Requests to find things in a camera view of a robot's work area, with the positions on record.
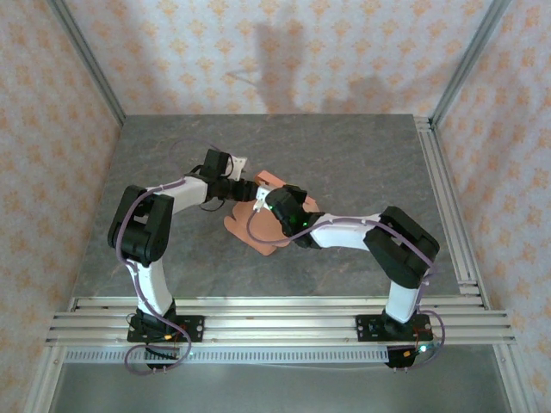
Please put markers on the brown cardboard box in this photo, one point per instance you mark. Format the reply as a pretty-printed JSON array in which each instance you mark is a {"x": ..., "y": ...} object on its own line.
[{"x": 262, "y": 234}]

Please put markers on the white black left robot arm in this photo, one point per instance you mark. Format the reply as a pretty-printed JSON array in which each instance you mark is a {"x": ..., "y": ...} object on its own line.
[{"x": 155, "y": 284}]

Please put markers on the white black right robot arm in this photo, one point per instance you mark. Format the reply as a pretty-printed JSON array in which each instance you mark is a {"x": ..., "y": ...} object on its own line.
[{"x": 344, "y": 234}]

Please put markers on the black base controller board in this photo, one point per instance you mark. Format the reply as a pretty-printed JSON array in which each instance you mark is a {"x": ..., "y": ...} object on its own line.
[
  {"x": 161, "y": 355},
  {"x": 398, "y": 357}
]

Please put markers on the aluminium cross rail frame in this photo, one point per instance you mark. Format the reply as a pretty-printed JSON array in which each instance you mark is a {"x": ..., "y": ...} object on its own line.
[{"x": 280, "y": 327}]

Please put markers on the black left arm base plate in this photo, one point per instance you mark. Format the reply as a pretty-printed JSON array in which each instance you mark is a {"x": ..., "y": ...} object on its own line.
[{"x": 196, "y": 329}]

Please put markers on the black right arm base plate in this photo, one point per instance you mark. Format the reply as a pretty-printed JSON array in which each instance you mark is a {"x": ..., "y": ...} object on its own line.
[{"x": 366, "y": 328}]

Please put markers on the aluminium side rail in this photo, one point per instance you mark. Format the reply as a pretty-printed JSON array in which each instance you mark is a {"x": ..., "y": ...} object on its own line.
[{"x": 447, "y": 206}]

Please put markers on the aluminium upright post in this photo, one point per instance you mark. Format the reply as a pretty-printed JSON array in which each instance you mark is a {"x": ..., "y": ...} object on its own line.
[
  {"x": 86, "y": 60},
  {"x": 465, "y": 56}
]

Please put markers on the aluminium frame leg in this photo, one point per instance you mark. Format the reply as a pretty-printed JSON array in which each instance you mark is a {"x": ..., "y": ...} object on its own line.
[
  {"x": 512, "y": 383},
  {"x": 43, "y": 383}
]

